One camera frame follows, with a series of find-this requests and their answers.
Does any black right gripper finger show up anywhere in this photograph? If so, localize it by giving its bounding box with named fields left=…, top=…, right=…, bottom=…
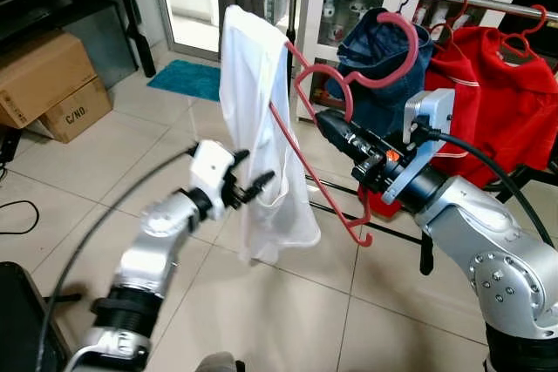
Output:
left=314, top=109, right=357, bottom=139
left=317, top=123, right=355, bottom=153

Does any teal floor mat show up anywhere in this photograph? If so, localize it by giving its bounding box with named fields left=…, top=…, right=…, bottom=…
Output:
left=146, top=58, right=224, bottom=104

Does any red T-shirt with logo print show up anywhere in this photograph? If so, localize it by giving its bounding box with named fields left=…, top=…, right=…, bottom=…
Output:
left=453, top=24, right=558, bottom=191

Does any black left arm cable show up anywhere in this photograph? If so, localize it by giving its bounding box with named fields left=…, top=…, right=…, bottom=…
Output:
left=38, top=145, right=198, bottom=372

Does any blue denim garment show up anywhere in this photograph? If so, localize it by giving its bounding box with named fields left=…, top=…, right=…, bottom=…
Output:
left=335, top=7, right=436, bottom=139

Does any small printed cardboard box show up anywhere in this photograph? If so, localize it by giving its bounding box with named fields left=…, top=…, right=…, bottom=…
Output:
left=38, top=75, right=113, bottom=145

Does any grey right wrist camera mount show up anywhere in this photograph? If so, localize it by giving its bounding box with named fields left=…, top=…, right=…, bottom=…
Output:
left=380, top=88, right=457, bottom=206

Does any large plain cardboard box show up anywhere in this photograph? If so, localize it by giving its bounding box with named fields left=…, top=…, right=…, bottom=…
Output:
left=0, top=30, right=98, bottom=130

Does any grey panel under desk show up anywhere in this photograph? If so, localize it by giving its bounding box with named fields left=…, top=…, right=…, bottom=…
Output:
left=65, top=7, right=137, bottom=91

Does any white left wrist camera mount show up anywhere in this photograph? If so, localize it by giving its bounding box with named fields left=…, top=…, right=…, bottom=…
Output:
left=187, top=139, right=235, bottom=201

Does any black floor cable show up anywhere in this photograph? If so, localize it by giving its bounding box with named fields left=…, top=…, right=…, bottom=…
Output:
left=0, top=200, right=41, bottom=236

